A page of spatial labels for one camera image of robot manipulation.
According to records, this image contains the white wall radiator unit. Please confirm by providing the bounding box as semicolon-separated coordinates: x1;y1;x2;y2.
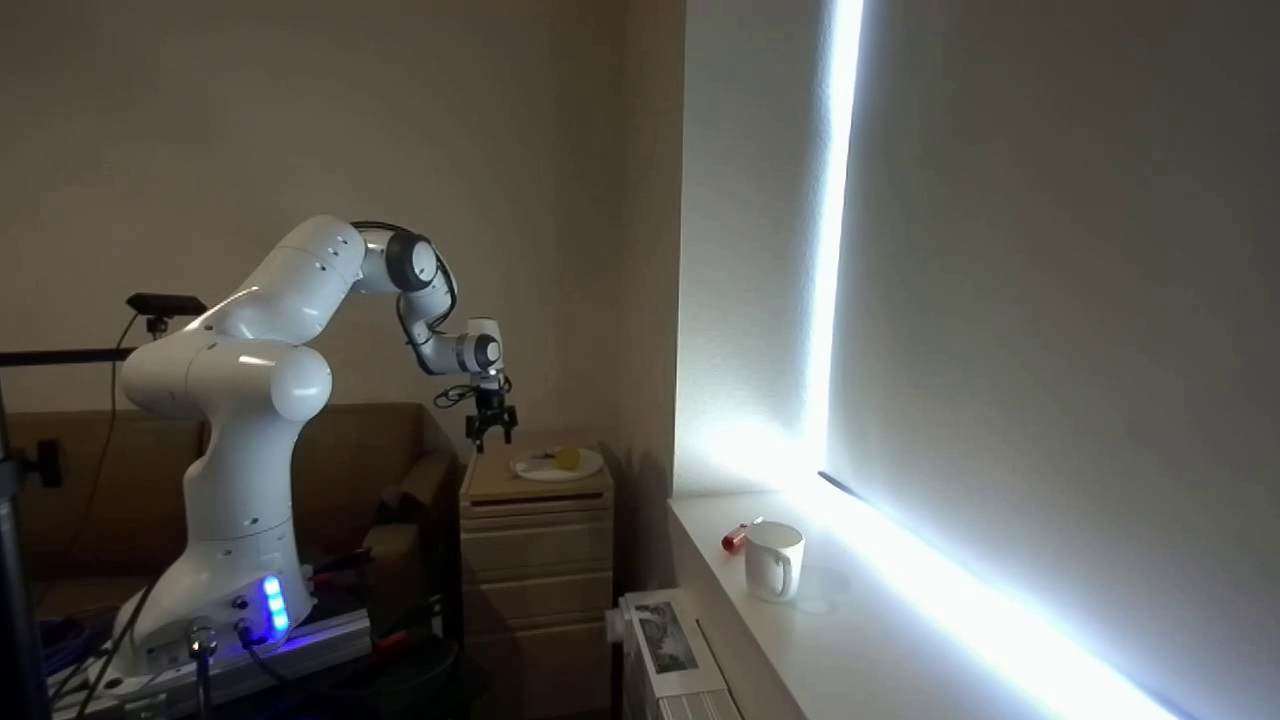
603;584;743;720

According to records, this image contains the white roller blind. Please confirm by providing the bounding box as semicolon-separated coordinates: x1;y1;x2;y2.
812;0;1280;720

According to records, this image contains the white round plate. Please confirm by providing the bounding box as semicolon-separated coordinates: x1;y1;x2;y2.
510;446;606;489

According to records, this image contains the black boom bar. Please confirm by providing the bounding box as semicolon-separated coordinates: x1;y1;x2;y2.
0;347;137;374

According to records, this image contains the small black camera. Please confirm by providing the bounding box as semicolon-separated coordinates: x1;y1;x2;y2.
127;292;212;336

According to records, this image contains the white ceramic cup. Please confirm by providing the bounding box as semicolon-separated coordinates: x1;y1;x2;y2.
735;515;807;601

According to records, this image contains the white window sill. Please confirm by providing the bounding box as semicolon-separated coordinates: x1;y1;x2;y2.
663;475;1190;720

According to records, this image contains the aluminium profile rail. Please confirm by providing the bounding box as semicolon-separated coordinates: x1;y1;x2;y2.
45;605;376;720

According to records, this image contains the light wooden nightstand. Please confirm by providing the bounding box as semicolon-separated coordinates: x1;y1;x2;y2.
454;439;619;716

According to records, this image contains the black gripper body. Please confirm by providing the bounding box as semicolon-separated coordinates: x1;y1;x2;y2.
464;379;516;419

